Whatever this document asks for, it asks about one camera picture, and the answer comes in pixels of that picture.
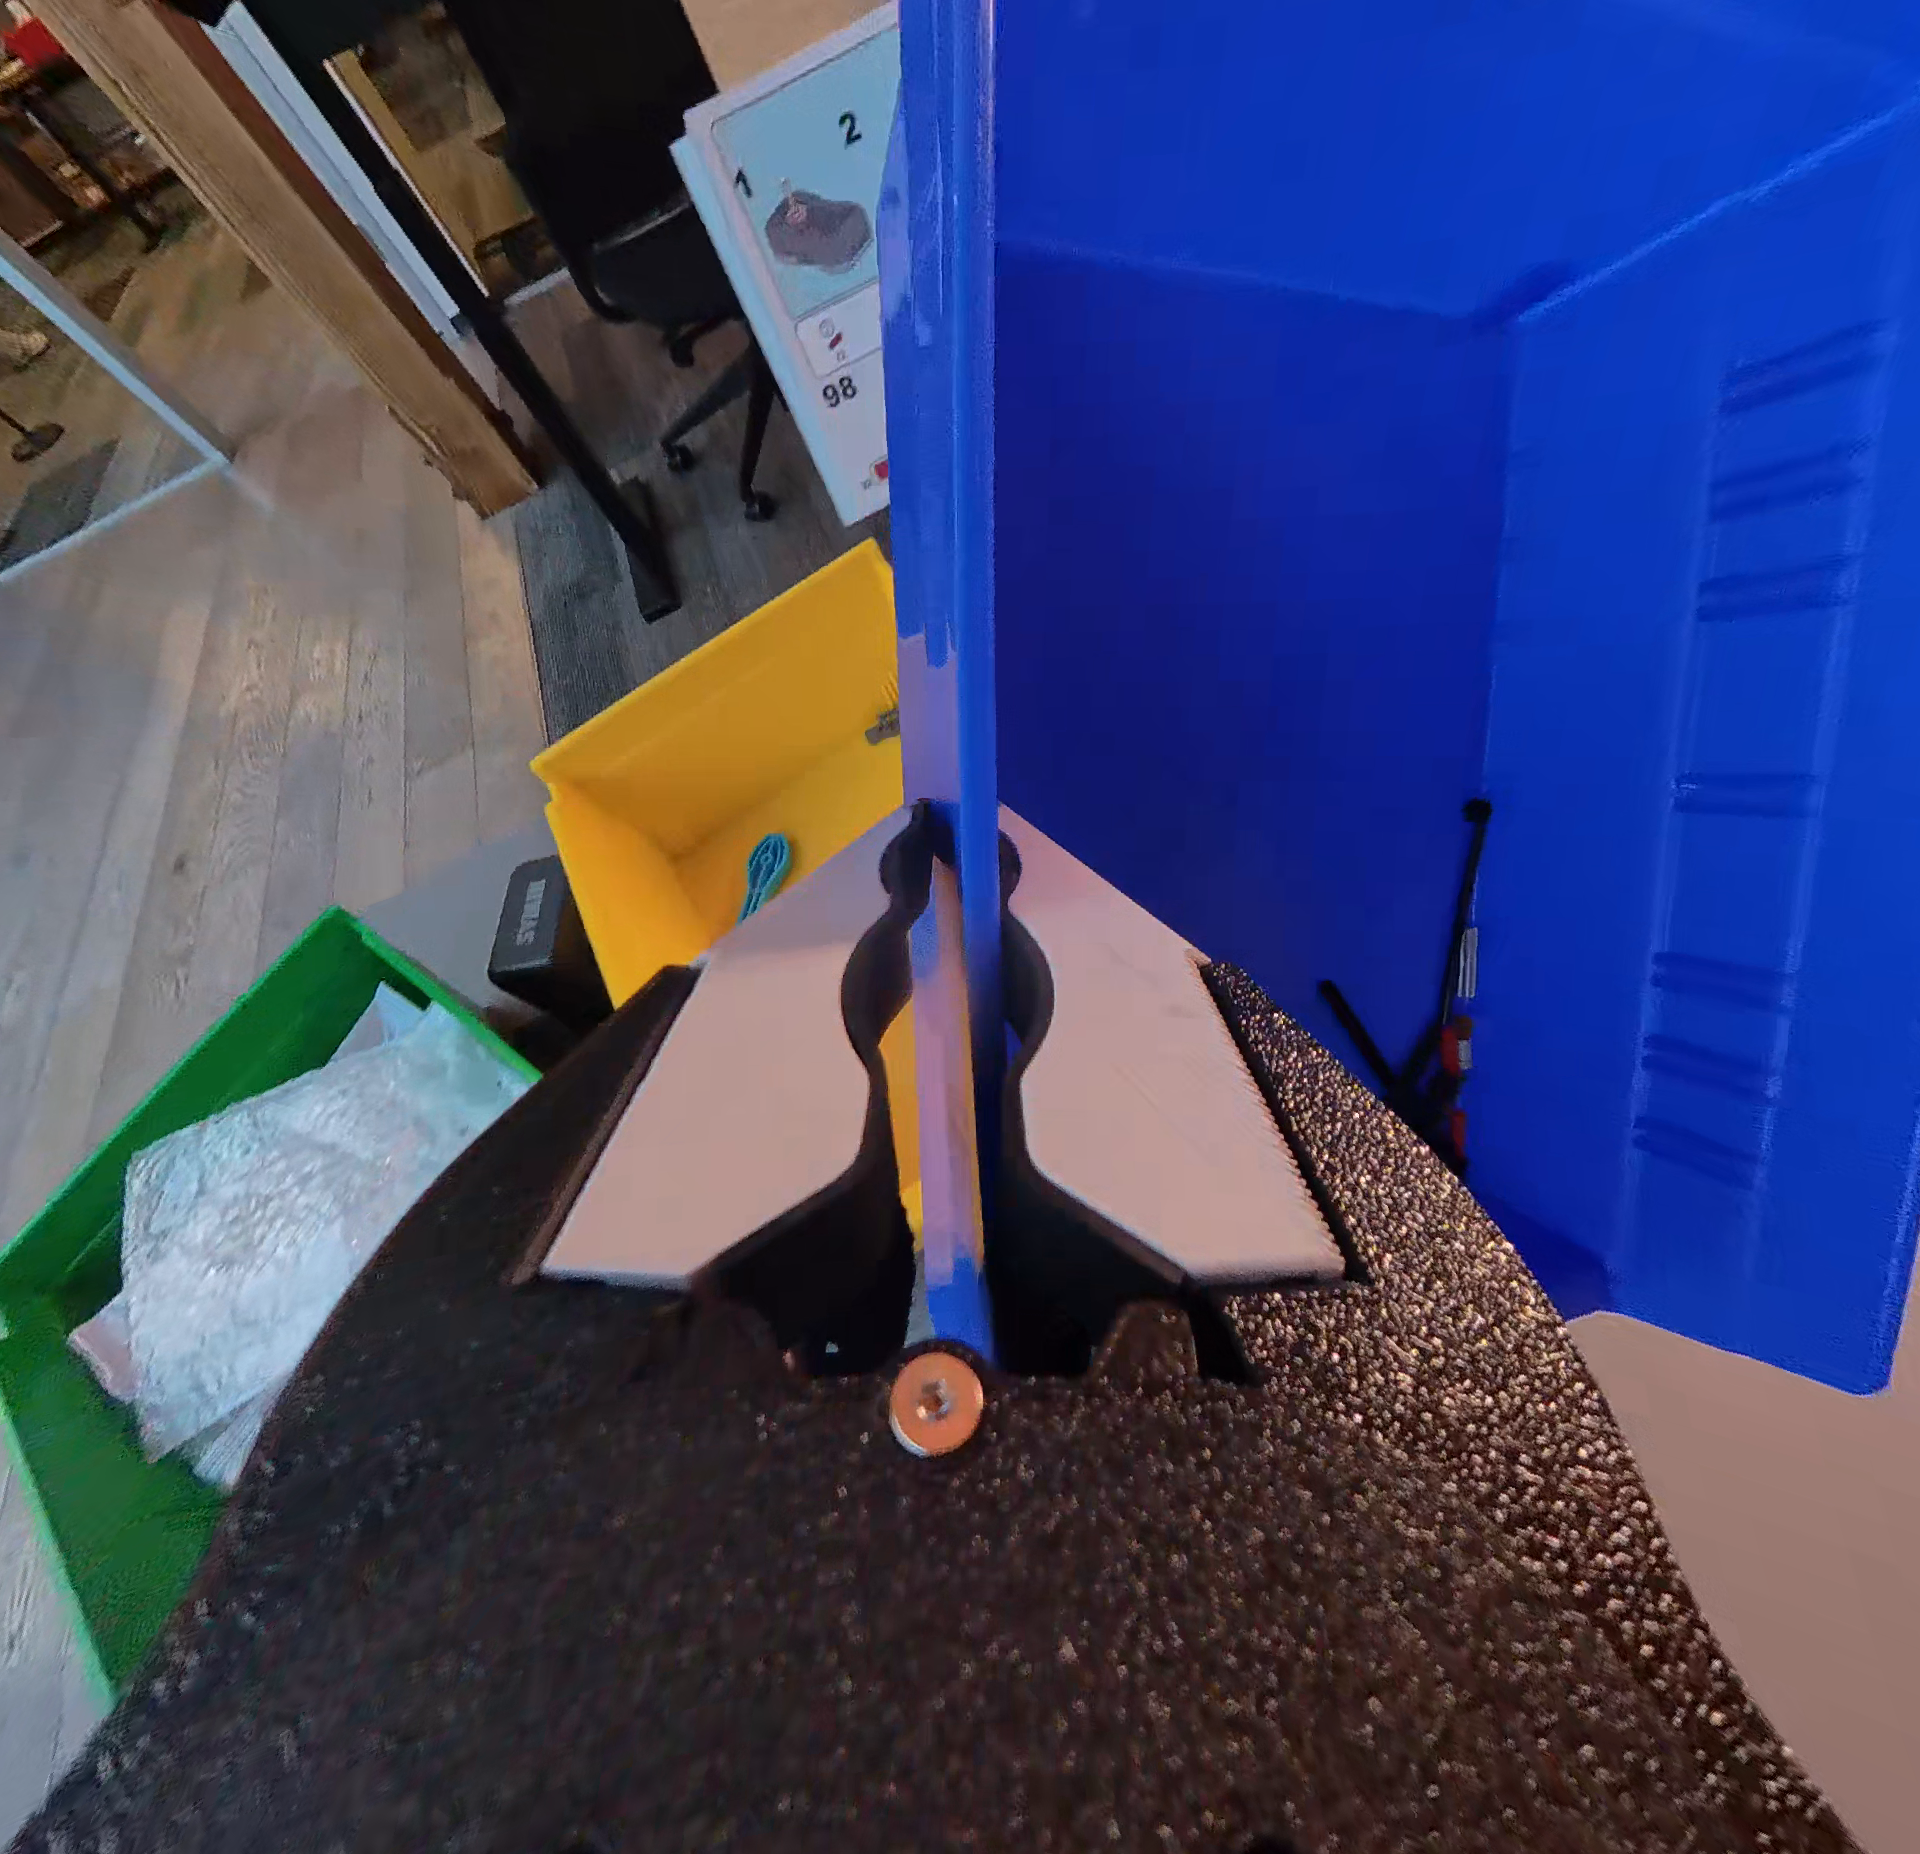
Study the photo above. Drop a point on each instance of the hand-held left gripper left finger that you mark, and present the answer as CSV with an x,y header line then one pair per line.
x,y
752,1104

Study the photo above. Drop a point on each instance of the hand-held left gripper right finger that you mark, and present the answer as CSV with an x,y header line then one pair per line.
x,y
1171,1104

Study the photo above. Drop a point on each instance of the light blue brick piece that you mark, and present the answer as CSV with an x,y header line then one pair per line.
x,y
765,873

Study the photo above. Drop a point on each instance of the yellow storage bin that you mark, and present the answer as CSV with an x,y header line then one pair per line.
x,y
720,744

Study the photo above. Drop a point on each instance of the blue storage bin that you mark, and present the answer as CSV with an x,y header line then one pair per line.
x,y
1276,535

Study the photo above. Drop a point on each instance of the small black box device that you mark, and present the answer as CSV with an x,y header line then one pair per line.
x,y
541,938

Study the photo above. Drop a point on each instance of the small grey brick piece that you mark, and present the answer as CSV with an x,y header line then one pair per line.
x,y
881,724

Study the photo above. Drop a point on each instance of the clear plastic bags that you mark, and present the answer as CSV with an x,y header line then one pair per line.
x,y
300,1210

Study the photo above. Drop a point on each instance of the green storage bin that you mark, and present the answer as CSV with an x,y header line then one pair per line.
x,y
92,1436

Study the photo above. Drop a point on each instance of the black office chair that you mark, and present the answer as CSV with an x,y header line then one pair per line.
x,y
660,264

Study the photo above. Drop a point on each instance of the building instruction booklet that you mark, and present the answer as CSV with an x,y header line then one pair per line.
x,y
811,234

